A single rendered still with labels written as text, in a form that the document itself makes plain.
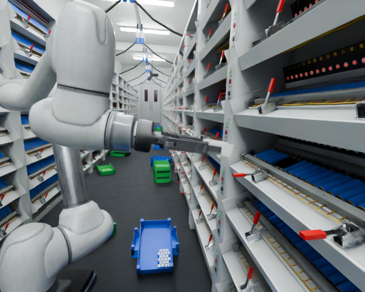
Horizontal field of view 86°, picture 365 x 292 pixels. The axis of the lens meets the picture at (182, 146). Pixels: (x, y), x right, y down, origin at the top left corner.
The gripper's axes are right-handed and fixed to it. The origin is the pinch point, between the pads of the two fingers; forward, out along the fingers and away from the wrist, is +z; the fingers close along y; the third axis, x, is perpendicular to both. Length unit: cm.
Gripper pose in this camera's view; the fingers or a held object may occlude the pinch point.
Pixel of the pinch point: (218, 147)
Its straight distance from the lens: 49.6
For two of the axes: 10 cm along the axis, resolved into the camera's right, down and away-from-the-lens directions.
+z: 9.7, 1.5, 1.6
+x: -1.8, 9.7, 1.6
